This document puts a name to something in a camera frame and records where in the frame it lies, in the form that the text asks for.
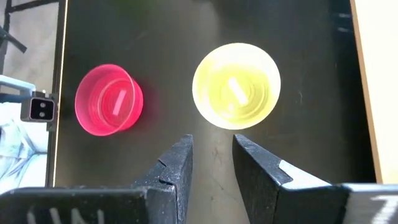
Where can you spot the pink translucent plastic bowl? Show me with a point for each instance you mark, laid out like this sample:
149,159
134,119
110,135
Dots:
109,99

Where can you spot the black aluminium rig frame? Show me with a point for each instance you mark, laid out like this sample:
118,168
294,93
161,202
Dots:
58,62

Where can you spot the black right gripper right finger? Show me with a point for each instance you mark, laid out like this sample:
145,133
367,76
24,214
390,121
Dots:
264,186

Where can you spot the grey table-level camera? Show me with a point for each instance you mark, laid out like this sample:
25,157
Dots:
38,109

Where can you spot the light wooden board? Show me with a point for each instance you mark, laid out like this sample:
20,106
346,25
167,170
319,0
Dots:
382,93

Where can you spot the yellow translucent plastic bowl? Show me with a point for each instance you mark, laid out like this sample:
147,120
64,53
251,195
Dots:
236,90

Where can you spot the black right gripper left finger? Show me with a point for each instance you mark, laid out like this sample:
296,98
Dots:
168,186

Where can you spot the black table mat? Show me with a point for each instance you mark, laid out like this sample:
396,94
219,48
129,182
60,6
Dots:
174,46

